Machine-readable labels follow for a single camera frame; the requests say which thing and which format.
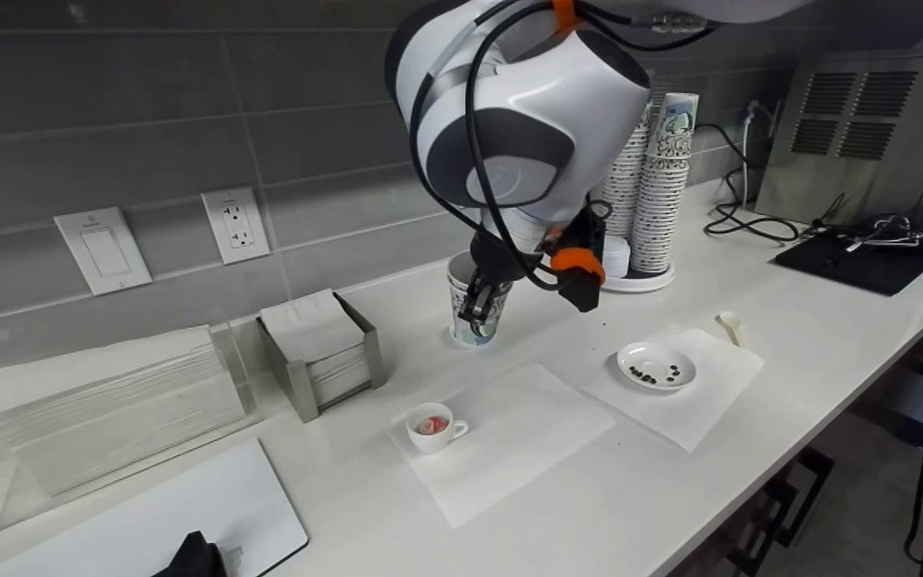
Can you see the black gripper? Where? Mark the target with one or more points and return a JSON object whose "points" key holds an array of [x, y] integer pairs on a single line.
{"points": [[510, 257]]}

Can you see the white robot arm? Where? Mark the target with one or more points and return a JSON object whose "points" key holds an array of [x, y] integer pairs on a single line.
{"points": [[545, 99]]}

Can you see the stack of white cup lids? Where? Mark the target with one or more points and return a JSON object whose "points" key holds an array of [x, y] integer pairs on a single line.
{"points": [[619, 257]]}

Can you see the white espresso cup red contents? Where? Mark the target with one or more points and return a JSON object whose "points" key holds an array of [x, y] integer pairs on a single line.
{"points": [[429, 437]]}

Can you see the white round cup dispenser base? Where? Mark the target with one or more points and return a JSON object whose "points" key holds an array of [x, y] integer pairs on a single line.
{"points": [[642, 282]]}

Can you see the metal napkin holder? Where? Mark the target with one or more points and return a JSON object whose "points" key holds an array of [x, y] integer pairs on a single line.
{"points": [[371, 355]]}

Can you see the white paper napkin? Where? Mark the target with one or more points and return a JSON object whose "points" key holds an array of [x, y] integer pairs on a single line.
{"points": [[527, 437], [713, 389]]}

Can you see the stack of white napkins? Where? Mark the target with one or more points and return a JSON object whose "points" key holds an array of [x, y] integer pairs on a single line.
{"points": [[311, 325]]}

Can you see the white saucer with coffee beans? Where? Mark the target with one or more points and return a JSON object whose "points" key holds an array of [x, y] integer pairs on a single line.
{"points": [[653, 356]]}

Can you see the cream plastic spoon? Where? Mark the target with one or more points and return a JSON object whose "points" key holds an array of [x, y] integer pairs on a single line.
{"points": [[729, 325]]}

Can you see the white double power outlet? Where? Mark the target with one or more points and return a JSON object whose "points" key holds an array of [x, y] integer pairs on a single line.
{"points": [[236, 225]]}

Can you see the black flat mat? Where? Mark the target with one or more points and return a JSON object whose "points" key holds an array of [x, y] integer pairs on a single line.
{"points": [[855, 262]]}

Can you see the white flat board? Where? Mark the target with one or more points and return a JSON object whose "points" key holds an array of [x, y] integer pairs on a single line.
{"points": [[162, 515]]}

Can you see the black cloth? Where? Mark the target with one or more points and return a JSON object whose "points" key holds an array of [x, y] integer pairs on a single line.
{"points": [[196, 558]]}

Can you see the clear acrylic box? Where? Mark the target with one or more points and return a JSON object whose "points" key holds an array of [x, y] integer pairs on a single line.
{"points": [[110, 429]]}

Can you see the grey grid panel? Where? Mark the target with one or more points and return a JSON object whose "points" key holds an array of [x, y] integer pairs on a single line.
{"points": [[849, 115]]}

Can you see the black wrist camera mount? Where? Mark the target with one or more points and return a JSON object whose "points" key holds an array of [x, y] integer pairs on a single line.
{"points": [[590, 228]]}

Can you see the black stool frame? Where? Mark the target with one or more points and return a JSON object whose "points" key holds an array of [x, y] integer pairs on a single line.
{"points": [[791, 493]]}

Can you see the white light switch plate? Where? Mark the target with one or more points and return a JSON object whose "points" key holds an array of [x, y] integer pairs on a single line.
{"points": [[104, 251]]}

